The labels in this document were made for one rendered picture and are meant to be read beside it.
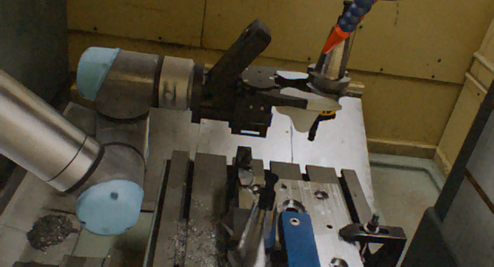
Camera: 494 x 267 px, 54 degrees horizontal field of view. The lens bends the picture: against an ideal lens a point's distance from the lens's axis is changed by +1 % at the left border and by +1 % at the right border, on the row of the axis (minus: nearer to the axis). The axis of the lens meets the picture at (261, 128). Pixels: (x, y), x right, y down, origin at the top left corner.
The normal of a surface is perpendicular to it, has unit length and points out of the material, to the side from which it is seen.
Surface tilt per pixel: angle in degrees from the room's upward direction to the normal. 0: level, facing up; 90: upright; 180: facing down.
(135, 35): 90
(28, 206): 17
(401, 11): 90
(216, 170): 0
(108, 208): 90
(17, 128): 72
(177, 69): 32
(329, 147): 24
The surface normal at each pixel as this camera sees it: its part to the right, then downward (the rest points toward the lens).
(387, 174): 0.17, -0.85
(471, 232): -0.98, -0.13
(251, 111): 0.04, 0.51
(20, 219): 0.46, -0.77
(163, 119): 0.18, -0.56
